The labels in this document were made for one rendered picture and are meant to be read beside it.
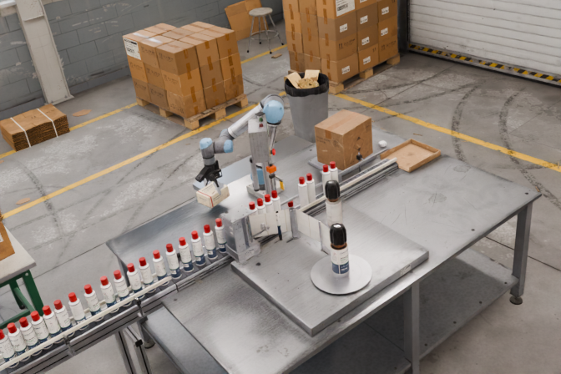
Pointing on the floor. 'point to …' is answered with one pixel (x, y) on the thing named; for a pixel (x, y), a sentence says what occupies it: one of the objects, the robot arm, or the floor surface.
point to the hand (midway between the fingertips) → (212, 191)
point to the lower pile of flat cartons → (34, 127)
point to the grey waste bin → (308, 113)
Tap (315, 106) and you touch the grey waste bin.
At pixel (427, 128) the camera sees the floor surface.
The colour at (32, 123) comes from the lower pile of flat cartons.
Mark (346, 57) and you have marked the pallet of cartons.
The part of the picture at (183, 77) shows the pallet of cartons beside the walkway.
